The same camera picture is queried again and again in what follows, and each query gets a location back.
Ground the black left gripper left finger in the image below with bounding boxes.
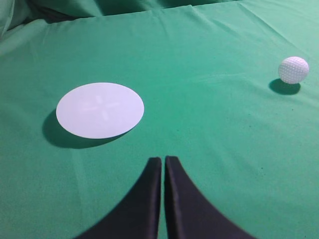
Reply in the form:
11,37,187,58
79,157,161,239

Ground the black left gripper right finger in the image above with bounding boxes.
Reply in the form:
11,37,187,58
164,156,253,239

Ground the white dimpled golf ball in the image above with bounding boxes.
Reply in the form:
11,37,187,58
278,56,310,84

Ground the white round plate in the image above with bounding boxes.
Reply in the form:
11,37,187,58
56,83,145,139

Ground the green table cloth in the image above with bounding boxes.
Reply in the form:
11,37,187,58
0,0,319,239

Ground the green backdrop curtain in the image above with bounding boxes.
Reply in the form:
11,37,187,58
0,0,220,43

